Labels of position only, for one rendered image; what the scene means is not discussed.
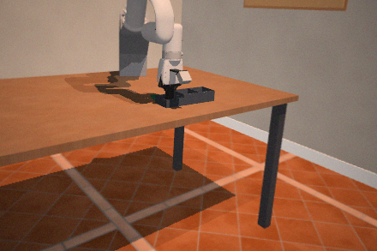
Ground dark grey three-compartment bin rack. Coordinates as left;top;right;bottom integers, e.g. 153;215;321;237
156;87;215;108

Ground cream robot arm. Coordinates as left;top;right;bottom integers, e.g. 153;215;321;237
123;0;192;84

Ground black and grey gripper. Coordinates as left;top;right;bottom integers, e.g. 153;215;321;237
157;58;183;100

